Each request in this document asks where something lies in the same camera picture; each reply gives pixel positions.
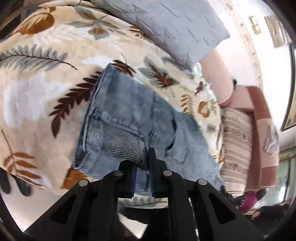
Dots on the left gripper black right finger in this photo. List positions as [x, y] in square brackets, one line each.
[197, 211]

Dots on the pink pillow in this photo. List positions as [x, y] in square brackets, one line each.
[228, 94]

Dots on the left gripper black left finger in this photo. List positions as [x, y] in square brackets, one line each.
[88, 211]

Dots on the beige leaf-print blanket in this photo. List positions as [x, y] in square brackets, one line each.
[49, 66]

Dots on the striped beige pillow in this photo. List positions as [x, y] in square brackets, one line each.
[237, 146]

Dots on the blue denim jeans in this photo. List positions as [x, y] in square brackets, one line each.
[124, 119]

